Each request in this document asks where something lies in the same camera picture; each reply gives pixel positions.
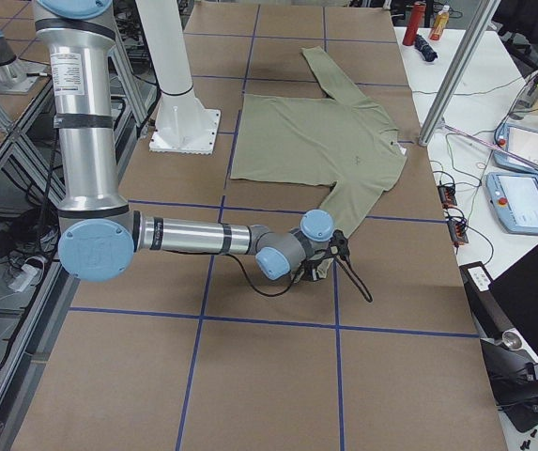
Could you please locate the black box with label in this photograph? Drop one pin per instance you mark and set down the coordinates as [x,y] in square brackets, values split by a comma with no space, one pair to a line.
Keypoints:
[493,321]

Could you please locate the orange circuit board lower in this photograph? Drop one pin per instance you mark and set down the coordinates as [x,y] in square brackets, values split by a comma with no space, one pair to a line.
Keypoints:
[457,227]

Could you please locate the orange circuit board upper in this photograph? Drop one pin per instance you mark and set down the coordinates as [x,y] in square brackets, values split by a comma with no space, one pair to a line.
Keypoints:
[446,195]

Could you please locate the black camera stand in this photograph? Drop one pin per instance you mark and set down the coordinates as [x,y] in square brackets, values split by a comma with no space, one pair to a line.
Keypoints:
[513,377]

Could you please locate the red bottle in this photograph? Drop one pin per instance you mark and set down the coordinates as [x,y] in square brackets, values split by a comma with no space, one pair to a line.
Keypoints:
[416,17]

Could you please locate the aluminium frame post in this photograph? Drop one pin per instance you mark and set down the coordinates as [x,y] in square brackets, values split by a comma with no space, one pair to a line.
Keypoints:
[467,47]

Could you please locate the teach pendant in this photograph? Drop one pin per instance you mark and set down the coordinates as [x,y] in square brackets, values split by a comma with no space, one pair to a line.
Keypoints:
[518,140]
[514,198]

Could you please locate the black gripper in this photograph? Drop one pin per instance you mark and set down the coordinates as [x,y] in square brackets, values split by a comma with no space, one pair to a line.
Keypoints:
[310,273]

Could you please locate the aluminium frame rack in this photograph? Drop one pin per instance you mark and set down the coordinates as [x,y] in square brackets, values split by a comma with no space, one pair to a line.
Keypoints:
[29,320]

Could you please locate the white central pedestal base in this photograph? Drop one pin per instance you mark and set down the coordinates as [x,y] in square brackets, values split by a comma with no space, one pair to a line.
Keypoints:
[182,123]

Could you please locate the dark folded umbrella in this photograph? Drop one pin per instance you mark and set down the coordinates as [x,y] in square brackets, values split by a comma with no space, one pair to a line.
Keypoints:
[425,50]

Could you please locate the upper teach pendant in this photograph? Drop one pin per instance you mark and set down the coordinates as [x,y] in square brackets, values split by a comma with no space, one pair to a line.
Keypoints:
[518,140]

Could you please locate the orange circuit board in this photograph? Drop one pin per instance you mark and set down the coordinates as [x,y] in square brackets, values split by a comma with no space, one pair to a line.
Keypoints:
[457,227]
[446,195]

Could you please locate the olive green long-sleeve shirt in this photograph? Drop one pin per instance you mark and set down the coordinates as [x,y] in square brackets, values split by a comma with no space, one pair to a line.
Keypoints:
[345,140]

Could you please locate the orange drink bottle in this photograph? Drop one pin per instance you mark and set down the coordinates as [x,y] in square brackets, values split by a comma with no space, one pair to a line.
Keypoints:
[440,23]

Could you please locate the lower teach pendant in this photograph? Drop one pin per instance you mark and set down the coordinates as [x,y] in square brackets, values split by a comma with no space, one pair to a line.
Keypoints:
[514,198]

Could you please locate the white power strip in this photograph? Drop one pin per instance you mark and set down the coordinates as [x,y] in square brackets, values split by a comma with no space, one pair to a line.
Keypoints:
[27,276]

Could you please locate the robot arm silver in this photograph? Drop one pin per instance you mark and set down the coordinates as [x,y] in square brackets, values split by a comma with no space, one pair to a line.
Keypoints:
[100,233]

